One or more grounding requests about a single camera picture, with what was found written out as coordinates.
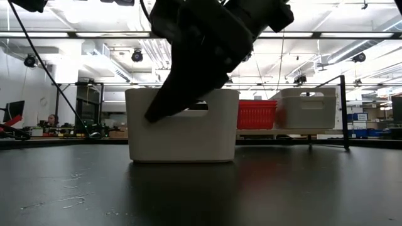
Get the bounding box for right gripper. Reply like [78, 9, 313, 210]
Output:
[143, 0, 256, 124]

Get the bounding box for brown cardboard box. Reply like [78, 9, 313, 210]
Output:
[108, 130, 129, 139]

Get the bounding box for black table mat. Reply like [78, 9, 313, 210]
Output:
[0, 144, 402, 226]

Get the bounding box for person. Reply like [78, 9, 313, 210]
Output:
[46, 114, 60, 128]

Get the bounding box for blue storage box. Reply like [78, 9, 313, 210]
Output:
[347, 112, 369, 122]

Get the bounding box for black computer monitor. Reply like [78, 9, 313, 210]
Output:
[2, 100, 26, 124]

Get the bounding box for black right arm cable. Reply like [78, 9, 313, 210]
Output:
[139, 0, 152, 23]

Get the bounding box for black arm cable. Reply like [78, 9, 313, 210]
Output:
[139, 0, 152, 23]
[6, 0, 94, 137]

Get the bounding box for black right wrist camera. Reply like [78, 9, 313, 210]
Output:
[256, 1, 295, 34]

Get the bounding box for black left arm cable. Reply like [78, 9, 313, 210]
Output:
[6, 0, 94, 137]

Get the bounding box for black metal frame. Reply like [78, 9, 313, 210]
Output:
[0, 74, 402, 151]

